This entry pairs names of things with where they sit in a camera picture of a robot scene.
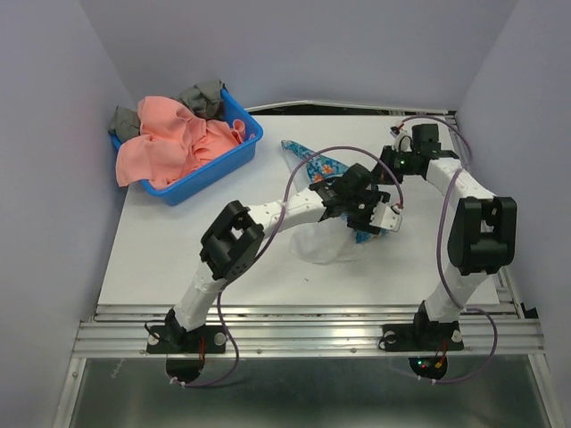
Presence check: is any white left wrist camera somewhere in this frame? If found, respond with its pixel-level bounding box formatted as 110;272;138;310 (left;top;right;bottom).
369;202;402;232

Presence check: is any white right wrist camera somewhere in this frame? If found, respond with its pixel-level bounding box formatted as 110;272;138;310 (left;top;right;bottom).
390;124;412;152

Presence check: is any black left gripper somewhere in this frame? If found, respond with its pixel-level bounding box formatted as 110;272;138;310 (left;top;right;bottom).
343;189;388;235

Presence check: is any pink skirt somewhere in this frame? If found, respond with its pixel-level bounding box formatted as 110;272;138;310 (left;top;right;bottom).
116;96;246;190

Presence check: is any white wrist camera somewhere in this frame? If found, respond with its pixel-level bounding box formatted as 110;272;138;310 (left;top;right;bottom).
369;202;402;232
390;124;412;152

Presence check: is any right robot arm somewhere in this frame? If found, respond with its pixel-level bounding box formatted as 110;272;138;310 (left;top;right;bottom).
375;123;517;348

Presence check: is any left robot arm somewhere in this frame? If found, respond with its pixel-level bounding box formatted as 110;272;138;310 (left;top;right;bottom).
161;164;390;351

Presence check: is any blue floral skirt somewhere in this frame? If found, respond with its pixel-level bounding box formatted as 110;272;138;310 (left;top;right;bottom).
280;140;387;265

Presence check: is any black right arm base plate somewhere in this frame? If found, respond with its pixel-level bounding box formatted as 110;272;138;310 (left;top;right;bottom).
377;321;465;381

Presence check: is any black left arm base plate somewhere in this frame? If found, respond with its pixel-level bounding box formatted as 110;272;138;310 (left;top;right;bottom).
145;325;228;386

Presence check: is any grey skirt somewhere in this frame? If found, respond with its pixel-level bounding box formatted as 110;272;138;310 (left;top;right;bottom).
107;80;225;143

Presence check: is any blue plastic bin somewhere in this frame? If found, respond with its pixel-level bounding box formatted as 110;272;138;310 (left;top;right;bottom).
111;88;263;206

